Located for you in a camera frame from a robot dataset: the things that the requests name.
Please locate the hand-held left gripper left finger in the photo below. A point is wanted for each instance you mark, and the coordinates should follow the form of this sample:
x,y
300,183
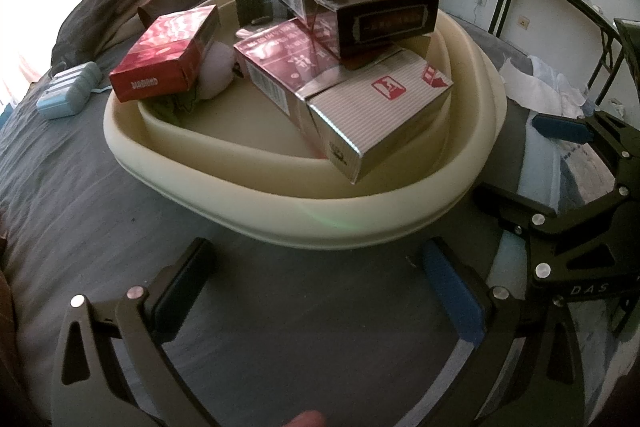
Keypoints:
x,y
182,277

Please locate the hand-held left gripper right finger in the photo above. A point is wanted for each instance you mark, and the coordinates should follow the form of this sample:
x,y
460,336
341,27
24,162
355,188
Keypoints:
x,y
452,292

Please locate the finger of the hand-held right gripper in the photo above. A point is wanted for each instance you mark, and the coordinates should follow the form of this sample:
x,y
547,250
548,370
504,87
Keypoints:
x,y
505,207
560,128

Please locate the cream plastic basin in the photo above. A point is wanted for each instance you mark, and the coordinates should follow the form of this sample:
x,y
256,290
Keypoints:
x,y
250,187

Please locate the striped beige box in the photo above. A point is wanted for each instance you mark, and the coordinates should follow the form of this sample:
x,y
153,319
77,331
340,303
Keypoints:
x,y
385,112

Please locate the green plush toy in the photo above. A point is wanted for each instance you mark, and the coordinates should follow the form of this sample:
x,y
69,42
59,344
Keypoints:
x,y
172,109

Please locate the pale purple plush ball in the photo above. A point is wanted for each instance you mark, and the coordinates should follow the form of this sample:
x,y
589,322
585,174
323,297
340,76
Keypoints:
x,y
217,72

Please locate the red patterned box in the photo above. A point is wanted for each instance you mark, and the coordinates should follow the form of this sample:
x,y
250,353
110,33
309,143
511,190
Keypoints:
x,y
165,52

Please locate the black box with gold print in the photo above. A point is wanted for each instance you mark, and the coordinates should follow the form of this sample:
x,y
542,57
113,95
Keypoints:
x,y
360,2

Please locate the person's left hand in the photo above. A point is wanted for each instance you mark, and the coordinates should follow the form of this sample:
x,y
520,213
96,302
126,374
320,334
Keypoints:
x,y
306,419

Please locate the blue patchwork plush blanket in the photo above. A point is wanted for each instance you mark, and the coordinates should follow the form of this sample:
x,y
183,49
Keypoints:
x,y
565,177

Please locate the white cloth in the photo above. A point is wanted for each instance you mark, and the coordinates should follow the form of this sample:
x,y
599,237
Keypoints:
x,y
540,82

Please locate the light blue pack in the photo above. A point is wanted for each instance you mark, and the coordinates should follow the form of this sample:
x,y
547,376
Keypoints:
x,y
67,89

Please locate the dark clothing pile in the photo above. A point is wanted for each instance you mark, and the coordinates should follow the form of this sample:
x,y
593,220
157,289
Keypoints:
x,y
110,7

